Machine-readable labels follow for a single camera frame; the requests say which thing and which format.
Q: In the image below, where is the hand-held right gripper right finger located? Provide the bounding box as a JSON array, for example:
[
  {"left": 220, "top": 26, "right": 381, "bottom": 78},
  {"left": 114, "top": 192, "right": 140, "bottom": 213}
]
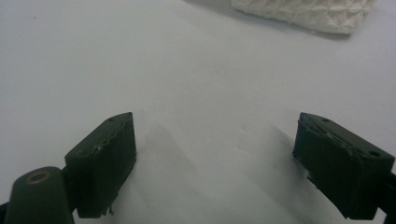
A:
[{"left": 292, "top": 112, "right": 396, "bottom": 220}]

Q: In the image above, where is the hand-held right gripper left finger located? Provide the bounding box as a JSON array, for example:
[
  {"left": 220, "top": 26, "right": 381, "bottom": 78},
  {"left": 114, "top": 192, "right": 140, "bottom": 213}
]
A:
[{"left": 64, "top": 111, "right": 137, "bottom": 218}]

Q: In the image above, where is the white quilted cloth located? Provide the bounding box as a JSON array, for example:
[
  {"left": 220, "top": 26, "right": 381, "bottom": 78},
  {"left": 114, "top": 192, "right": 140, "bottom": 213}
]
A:
[{"left": 231, "top": 0, "right": 377, "bottom": 35}]

